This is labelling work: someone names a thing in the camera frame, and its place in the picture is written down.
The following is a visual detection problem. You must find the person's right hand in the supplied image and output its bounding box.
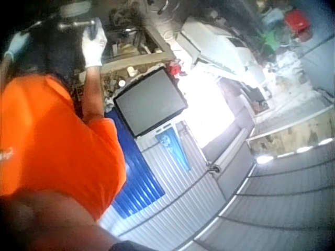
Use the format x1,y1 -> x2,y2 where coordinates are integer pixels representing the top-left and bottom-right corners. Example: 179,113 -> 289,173
81,17 -> 107,67

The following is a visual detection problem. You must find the person's left hand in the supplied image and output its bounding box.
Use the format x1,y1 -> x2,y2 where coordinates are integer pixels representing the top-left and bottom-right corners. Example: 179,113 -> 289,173
4,31 -> 30,62

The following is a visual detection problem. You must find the chrome metal wrench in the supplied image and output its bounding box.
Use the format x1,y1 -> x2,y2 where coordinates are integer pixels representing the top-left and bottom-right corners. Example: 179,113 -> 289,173
57,21 -> 92,32

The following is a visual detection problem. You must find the wooden crate of parts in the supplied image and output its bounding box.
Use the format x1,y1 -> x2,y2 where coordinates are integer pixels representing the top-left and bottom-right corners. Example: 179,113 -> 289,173
100,28 -> 175,74

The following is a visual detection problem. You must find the heap of metal parts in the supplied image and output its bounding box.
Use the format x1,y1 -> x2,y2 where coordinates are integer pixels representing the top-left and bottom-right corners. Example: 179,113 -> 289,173
100,69 -> 137,110

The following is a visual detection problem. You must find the red cloth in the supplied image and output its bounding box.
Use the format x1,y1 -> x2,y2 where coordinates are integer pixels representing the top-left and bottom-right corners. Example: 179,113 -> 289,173
165,59 -> 187,78

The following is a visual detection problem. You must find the dark flat screen monitor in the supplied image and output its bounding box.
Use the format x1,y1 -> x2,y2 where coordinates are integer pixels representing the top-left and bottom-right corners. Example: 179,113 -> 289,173
113,66 -> 189,139

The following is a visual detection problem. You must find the white air conditioner unit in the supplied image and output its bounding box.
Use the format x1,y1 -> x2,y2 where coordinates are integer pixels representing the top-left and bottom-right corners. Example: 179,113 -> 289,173
176,17 -> 265,79

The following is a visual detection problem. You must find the blue triangular pennant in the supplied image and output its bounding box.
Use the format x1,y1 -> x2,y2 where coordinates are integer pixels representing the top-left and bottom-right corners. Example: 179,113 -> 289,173
154,127 -> 191,172

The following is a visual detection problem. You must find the blue corrugated metal sheet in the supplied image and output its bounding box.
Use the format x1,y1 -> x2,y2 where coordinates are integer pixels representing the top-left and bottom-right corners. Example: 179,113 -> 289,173
104,108 -> 166,219

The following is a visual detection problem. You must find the green plastic thing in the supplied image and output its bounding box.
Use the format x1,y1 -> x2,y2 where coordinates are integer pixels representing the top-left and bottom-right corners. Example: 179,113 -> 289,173
261,30 -> 282,52

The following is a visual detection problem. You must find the blue plastic canister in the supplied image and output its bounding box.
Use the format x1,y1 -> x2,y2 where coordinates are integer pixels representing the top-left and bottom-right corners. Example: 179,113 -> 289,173
261,7 -> 285,28

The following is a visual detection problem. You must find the metal gate latch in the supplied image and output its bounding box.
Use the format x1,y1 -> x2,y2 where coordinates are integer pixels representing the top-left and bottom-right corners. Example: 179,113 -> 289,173
206,162 -> 222,176

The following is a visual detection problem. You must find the white corrugated metal sheet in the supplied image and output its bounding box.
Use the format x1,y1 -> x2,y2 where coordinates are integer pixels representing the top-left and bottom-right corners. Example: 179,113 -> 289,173
99,121 -> 228,238

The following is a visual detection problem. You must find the red plastic container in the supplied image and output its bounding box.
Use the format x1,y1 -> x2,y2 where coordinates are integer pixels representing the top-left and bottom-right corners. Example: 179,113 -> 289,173
284,9 -> 307,33

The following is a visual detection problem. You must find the grey metal gate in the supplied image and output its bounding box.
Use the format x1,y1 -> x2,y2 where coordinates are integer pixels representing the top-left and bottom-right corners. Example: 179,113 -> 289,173
180,141 -> 335,251

